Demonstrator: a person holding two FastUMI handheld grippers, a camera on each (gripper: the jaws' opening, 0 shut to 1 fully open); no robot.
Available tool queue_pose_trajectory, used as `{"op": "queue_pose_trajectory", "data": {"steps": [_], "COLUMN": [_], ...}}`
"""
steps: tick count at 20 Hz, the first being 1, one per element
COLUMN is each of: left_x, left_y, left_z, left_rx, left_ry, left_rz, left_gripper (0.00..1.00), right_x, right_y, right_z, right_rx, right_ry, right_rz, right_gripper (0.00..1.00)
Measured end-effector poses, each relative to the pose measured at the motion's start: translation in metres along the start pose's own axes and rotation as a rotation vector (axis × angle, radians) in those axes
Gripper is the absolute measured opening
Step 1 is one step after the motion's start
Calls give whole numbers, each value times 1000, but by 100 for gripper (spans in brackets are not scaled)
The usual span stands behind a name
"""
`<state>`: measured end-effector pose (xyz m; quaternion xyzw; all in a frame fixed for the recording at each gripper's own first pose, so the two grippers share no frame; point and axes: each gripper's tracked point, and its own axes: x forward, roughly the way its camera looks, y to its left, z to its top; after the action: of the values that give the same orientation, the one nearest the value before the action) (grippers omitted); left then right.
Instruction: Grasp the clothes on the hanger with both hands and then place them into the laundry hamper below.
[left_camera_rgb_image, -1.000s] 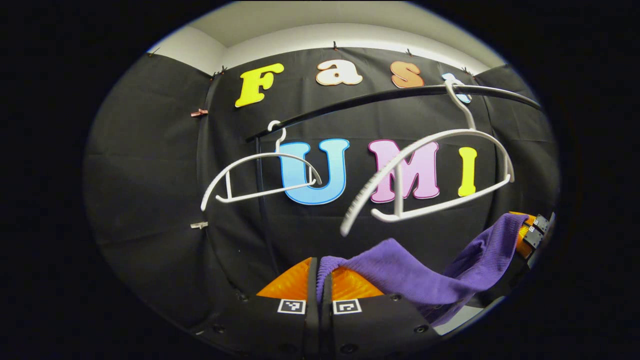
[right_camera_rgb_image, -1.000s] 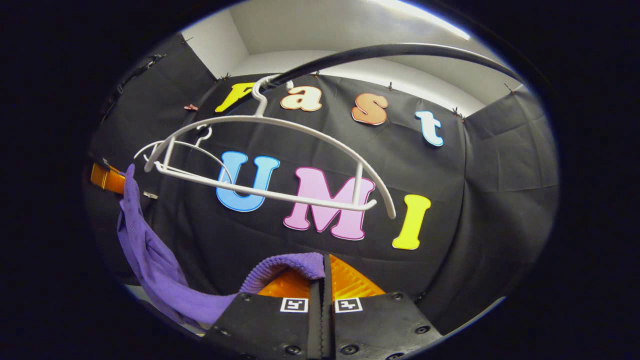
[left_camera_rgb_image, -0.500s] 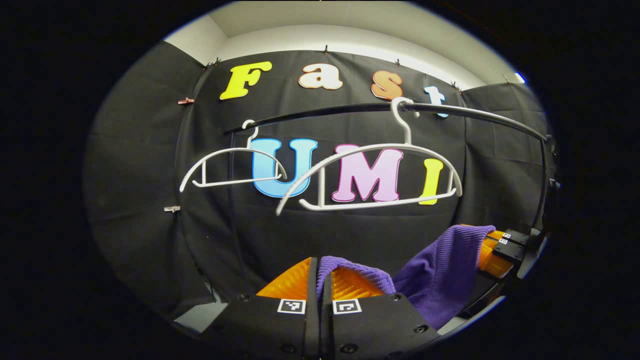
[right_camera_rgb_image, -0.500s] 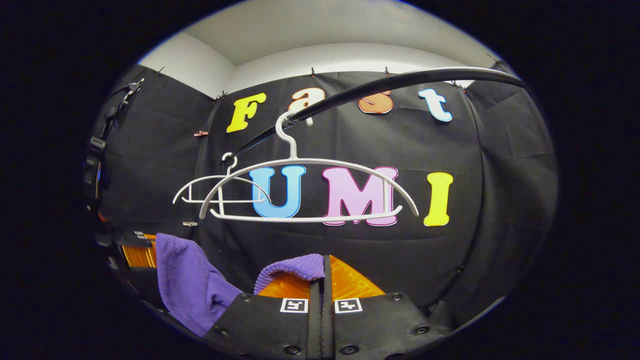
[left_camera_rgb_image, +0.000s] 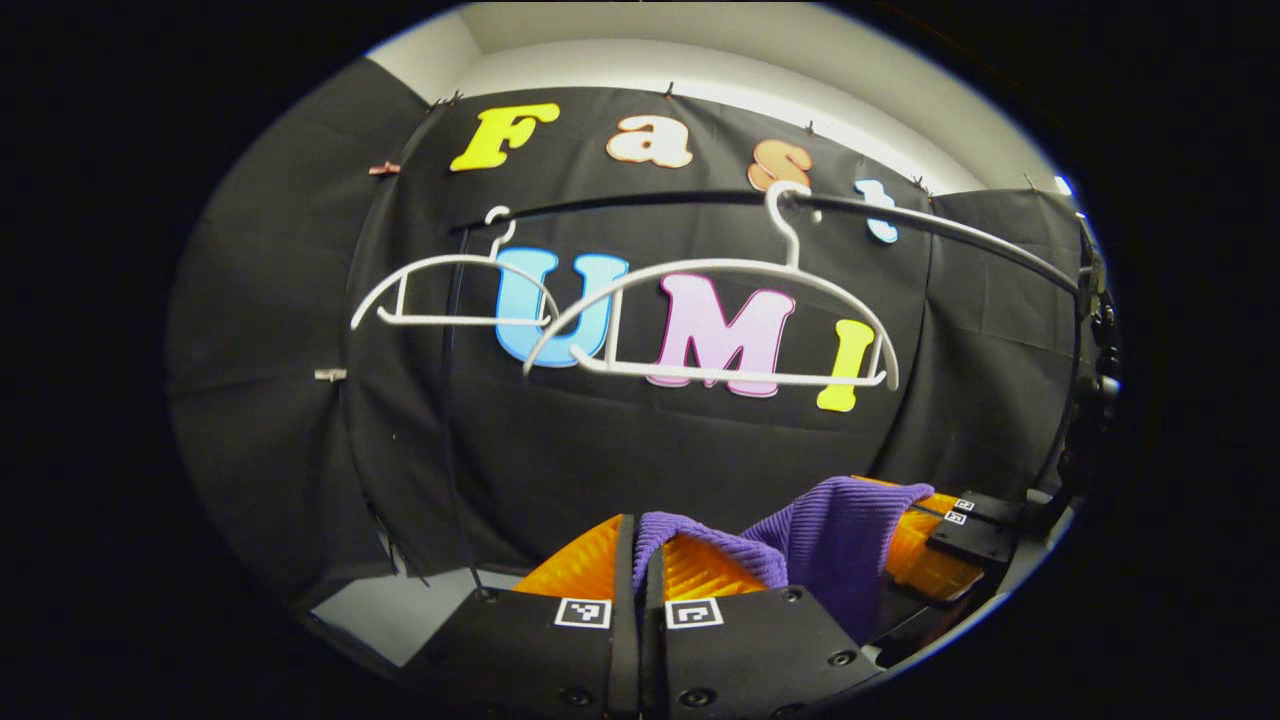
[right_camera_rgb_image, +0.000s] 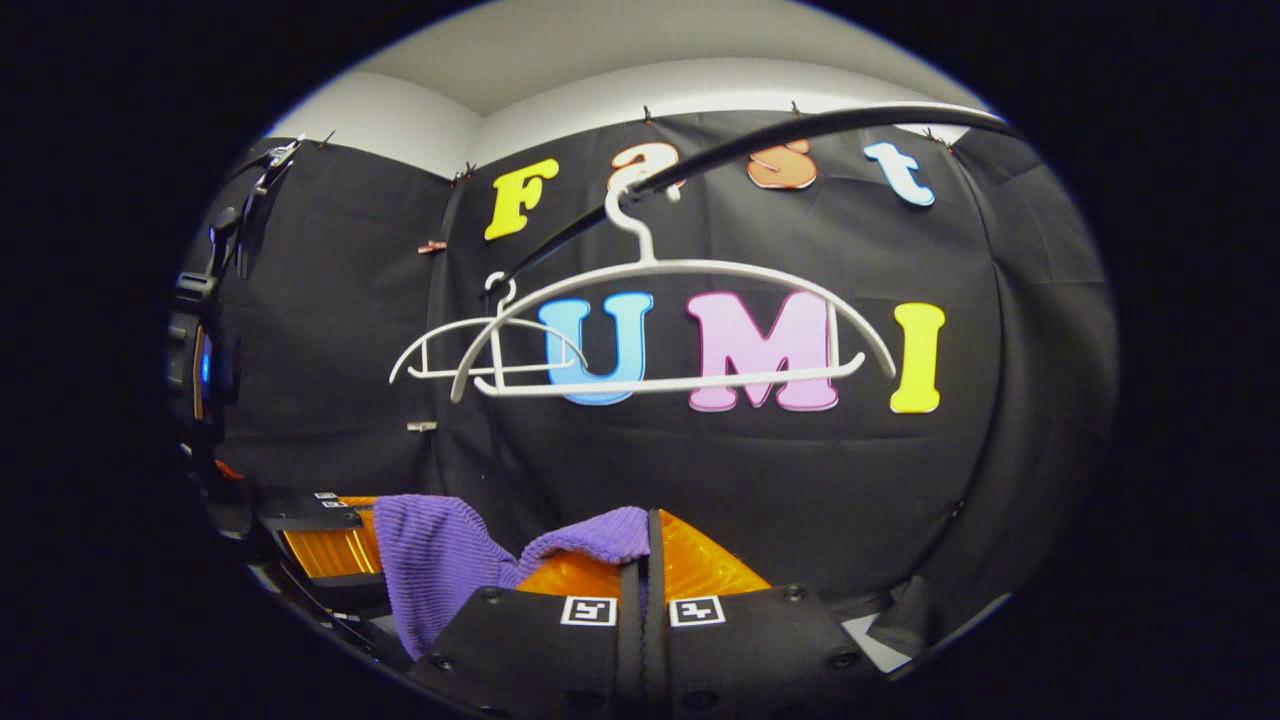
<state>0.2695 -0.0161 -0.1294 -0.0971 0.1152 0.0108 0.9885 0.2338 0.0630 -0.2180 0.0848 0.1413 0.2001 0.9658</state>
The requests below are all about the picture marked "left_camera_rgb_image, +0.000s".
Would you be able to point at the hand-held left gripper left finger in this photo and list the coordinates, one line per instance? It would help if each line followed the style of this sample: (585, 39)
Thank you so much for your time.
(625, 650)

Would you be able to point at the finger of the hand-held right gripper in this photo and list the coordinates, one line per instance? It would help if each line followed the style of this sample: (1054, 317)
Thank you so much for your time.
(975, 545)
(995, 510)

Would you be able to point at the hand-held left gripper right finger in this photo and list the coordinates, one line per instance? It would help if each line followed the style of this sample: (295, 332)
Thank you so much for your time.
(655, 660)

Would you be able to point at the black clothes rack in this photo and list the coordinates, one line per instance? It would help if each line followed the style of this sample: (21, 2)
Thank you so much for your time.
(900, 216)

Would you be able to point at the large white clothes hanger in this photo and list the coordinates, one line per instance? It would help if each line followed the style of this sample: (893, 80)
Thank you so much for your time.
(735, 265)

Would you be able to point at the small white clothes hanger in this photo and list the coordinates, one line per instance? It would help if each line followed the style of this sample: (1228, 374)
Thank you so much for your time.
(455, 259)

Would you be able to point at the silver clip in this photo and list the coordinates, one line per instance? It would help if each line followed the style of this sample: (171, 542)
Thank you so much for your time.
(330, 375)

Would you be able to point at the black backdrop cloth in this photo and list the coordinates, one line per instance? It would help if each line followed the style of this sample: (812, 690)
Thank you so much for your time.
(280, 350)

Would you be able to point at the copper clip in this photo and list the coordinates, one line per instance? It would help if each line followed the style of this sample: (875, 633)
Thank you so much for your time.
(384, 168)

